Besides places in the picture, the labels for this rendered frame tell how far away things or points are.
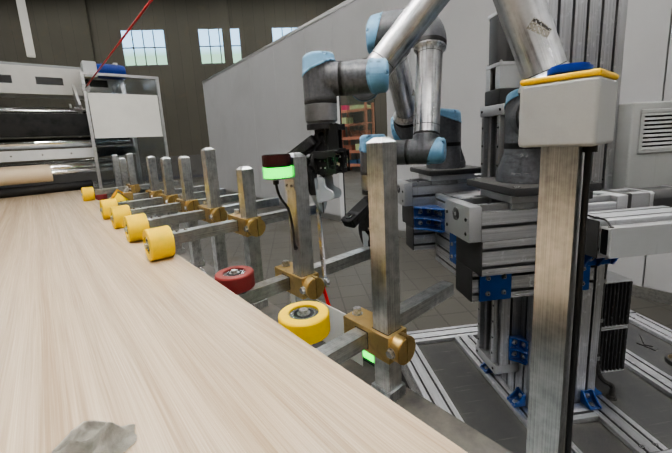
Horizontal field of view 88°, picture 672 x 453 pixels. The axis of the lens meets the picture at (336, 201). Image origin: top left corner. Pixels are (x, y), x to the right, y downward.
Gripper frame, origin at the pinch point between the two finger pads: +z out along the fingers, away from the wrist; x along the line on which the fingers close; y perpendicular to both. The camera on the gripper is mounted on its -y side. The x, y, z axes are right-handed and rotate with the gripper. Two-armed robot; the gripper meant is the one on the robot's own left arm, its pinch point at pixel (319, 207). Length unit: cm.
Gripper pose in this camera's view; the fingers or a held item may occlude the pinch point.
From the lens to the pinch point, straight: 84.9
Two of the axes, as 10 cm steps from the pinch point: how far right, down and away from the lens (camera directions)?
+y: 8.7, 0.4, -4.8
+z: 0.5, 9.8, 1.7
